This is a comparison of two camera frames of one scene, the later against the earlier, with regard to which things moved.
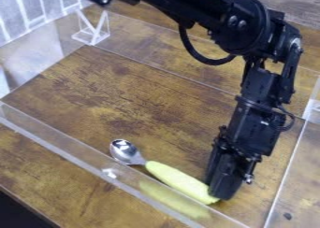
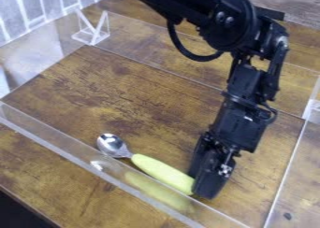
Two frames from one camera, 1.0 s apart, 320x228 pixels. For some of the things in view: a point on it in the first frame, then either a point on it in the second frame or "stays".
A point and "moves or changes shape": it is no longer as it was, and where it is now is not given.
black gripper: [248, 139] → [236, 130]
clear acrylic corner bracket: [90, 34] stays
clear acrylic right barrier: [295, 208] stays
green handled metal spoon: [123, 151] moves or changes shape
